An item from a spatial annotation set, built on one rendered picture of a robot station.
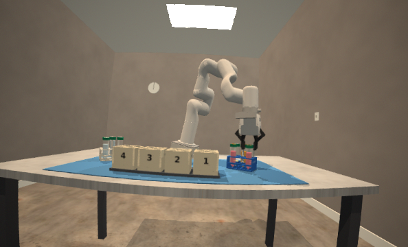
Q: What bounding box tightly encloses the blue bench mat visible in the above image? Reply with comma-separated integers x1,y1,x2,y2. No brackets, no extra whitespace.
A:
43,156,309,185

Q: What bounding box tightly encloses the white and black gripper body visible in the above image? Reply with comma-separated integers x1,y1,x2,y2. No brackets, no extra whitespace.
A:
239,114,261,135

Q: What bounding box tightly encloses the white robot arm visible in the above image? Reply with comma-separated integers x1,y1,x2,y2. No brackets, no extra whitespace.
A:
177,59,261,146

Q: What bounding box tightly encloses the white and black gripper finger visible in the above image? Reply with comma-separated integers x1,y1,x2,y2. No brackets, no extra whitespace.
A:
253,128,265,150
235,129,246,150

